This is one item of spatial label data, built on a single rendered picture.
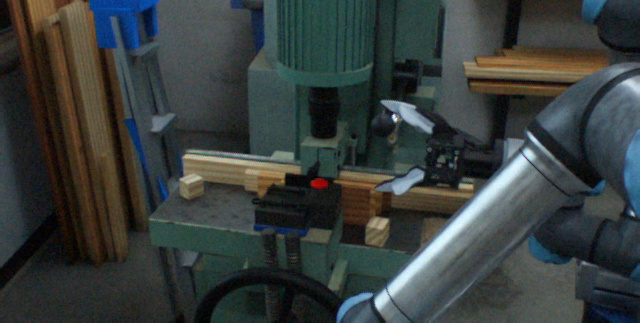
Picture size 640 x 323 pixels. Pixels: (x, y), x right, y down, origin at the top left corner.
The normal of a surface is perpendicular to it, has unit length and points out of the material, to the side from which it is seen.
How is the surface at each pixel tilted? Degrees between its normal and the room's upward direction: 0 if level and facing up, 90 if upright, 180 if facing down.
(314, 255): 90
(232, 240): 90
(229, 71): 90
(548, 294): 0
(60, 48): 88
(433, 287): 75
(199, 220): 0
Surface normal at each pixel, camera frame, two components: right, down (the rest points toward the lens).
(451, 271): -0.29, 0.14
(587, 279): -0.35, 0.37
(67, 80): 0.99, 0.02
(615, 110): -0.81, -0.51
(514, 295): 0.01, -0.91
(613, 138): -0.96, -0.22
